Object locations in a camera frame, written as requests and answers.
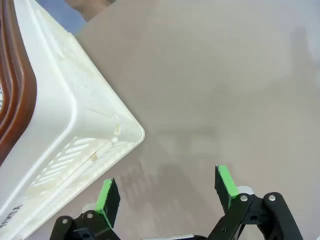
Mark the person's right forearm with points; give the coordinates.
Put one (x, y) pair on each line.
(90, 8)

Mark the white basket with brown rim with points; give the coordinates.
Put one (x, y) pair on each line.
(50, 87)

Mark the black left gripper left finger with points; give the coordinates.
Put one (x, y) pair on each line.
(110, 200)

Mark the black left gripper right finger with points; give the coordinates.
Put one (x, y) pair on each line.
(226, 185)

